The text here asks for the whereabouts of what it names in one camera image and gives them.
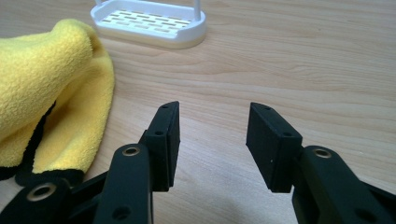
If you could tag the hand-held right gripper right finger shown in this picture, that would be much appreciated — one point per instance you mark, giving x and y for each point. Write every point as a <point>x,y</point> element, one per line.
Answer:
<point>274,149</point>

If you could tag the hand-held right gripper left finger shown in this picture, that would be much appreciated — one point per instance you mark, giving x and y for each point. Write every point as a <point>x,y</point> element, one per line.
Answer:
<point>162,146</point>

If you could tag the yellow towel with black trim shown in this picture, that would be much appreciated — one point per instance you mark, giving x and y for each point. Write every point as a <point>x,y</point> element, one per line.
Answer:
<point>53,93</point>

